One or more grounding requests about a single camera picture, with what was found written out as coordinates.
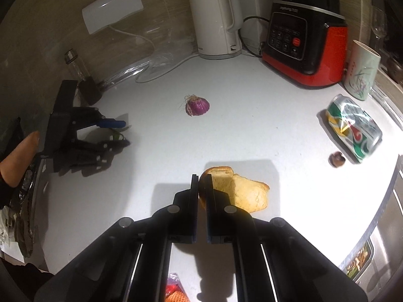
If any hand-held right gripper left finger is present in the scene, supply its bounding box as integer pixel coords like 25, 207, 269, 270
34, 174, 200, 302

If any white mug with plant print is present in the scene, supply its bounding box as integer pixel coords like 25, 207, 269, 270
343, 40, 381, 101

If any orange net packet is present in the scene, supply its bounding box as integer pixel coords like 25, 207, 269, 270
167, 290, 189, 302

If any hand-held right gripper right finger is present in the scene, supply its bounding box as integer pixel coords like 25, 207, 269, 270
204, 173, 370, 302

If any stainless steel sink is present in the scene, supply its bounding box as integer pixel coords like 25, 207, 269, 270
340, 164, 403, 290

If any clear wine glass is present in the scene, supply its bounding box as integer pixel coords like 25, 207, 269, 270
372, 6, 387, 38

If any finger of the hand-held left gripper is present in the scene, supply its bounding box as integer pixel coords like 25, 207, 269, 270
75, 108, 127, 133
72, 139, 132, 169

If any purple garlic bulb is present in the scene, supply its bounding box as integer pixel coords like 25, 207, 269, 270
184, 94, 210, 117

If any crushed green soda can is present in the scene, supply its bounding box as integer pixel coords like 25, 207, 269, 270
325, 94, 383, 163

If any dark brown chestnut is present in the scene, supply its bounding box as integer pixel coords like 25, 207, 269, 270
329, 152, 346, 168

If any metal food container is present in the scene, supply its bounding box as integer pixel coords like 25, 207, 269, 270
343, 239, 375, 282

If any red black blender base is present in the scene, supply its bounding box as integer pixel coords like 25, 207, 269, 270
262, 0, 348, 89

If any clear plastic wrap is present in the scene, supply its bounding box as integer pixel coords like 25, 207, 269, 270
104, 28, 196, 85

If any glass bottle with dark liquid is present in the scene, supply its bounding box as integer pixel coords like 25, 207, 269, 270
64, 49, 101, 106

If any black power cable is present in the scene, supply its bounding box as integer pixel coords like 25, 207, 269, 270
241, 16, 271, 58

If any person's left hand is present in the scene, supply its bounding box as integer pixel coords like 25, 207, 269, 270
0, 131, 40, 187

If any toasted bread slice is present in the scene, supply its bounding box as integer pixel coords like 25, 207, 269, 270
200, 166, 270, 213

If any white electric kettle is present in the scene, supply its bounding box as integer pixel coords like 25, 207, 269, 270
188, 0, 244, 60

